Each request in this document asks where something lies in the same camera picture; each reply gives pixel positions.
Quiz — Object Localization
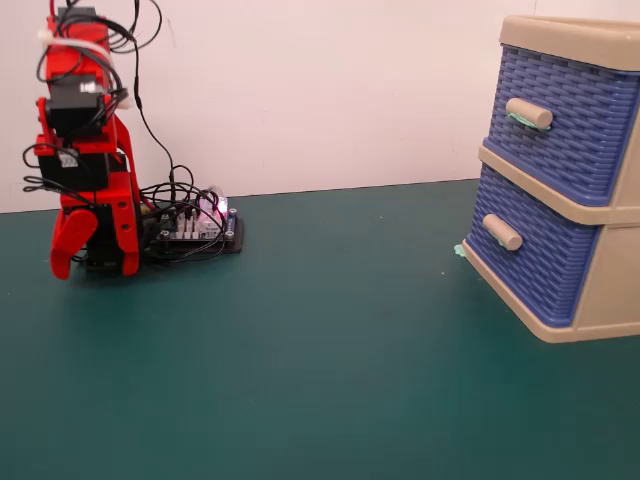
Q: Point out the black controller circuit board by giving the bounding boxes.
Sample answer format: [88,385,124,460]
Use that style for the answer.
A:
[147,187,246,257]

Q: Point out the teal putty on handle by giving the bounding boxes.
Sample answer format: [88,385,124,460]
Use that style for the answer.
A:
[505,112,553,133]

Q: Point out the blue woven drawer beige handle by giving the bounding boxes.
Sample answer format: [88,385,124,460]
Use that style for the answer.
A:
[487,44,640,207]
[464,164,601,325]

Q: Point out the beige plastic drawer cabinet frame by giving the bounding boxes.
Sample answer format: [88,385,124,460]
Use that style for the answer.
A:
[462,14,640,345]

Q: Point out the dark green table mat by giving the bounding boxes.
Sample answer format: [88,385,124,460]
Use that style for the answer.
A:
[0,178,640,480]

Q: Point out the red gripper black motor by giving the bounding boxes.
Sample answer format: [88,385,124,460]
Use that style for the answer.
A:
[37,115,142,281]

